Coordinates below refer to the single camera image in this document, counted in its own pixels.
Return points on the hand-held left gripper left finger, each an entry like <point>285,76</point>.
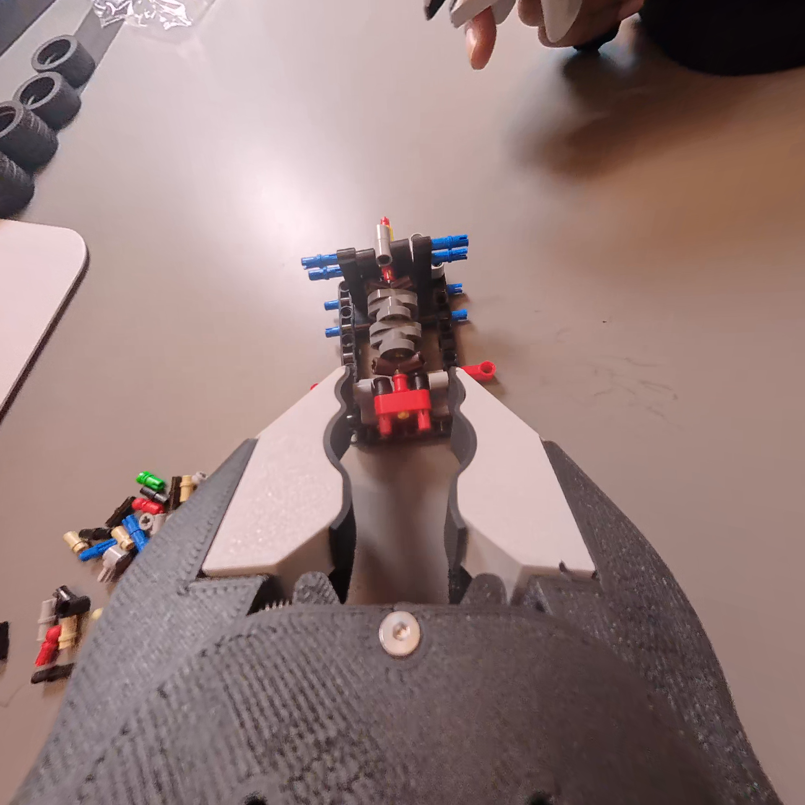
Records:
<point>277,503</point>

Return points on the black lego chassis assembly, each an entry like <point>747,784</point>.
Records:
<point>393,327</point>

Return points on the person's right hand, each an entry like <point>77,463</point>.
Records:
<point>481,44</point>

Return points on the white book stand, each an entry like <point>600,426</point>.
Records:
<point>31,302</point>

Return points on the black rubber lego tyre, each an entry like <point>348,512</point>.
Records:
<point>16,185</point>
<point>53,104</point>
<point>31,138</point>
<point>69,66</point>

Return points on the clear plastic bag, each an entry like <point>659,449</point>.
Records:
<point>151,12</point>

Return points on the pile of loose lego pieces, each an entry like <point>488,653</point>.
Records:
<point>132,522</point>

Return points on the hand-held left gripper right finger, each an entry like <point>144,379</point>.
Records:
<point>522,503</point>

